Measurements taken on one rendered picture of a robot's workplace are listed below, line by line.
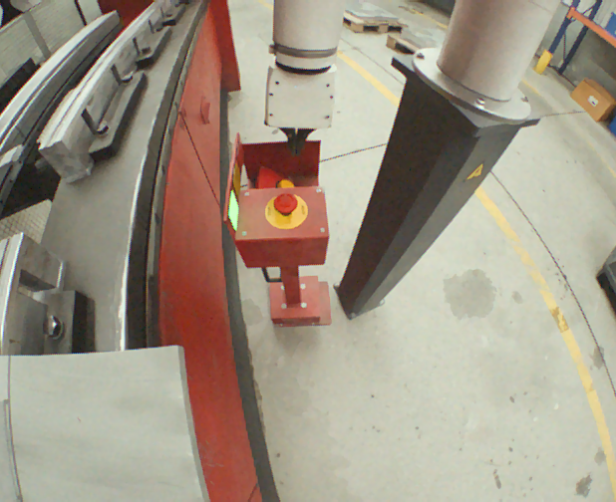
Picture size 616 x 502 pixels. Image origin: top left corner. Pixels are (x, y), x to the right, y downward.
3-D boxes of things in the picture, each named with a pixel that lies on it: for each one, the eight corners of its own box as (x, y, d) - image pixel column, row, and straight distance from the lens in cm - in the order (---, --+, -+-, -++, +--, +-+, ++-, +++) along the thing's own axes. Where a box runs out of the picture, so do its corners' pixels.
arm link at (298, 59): (266, 50, 35) (266, 72, 36) (343, 54, 35) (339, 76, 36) (270, 28, 42) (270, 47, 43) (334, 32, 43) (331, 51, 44)
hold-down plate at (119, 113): (117, 155, 56) (109, 144, 54) (94, 163, 58) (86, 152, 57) (147, 79, 80) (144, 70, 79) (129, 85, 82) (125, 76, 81)
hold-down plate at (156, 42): (154, 64, 89) (152, 55, 88) (138, 69, 90) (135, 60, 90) (171, 32, 116) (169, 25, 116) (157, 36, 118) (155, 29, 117)
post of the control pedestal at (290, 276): (300, 303, 108) (297, 235, 58) (287, 303, 108) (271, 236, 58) (300, 290, 109) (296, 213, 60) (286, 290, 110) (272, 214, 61)
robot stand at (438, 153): (366, 270, 129) (466, 56, 58) (385, 303, 125) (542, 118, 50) (332, 284, 123) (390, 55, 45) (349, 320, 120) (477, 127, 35)
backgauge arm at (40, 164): (105, 179, 77) (75, 140, 71) (-22, 231, 124) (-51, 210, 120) (112, 157, 83) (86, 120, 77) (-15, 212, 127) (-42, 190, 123)
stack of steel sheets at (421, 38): (499, 80, 338) (504, 71, 335) (466, 82, 285) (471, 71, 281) (436, 37, 389) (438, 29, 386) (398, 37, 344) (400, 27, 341)
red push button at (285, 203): (298, 222, 46) (298, 209, 43) (274, 223, 46) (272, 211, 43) (297, 202, 48) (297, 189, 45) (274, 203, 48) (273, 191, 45)
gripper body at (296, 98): (263, 64, 36) (264, 132, 42) (346, 69, 37) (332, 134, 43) (266, 43, 43) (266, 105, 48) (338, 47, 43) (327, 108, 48)
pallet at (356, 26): (407, 33, 420) (409, 24, 416) (355, 33, 375) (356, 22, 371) (363, 9, 514) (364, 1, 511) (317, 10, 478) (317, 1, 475)
